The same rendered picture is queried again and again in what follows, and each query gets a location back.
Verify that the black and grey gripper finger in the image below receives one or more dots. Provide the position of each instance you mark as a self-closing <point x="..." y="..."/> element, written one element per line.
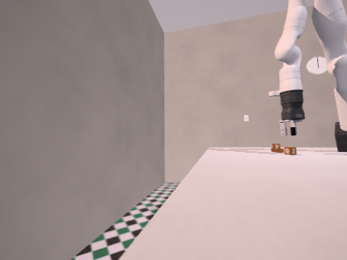
<point x="294" y="127"/>
<point x="283" y="127"/>

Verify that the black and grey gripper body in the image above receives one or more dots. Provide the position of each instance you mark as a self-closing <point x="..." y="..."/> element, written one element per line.
<point x="291" y="99"/>

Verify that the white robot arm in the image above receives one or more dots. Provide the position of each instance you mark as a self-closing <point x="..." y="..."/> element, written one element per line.
<point x="330" y="22"/>

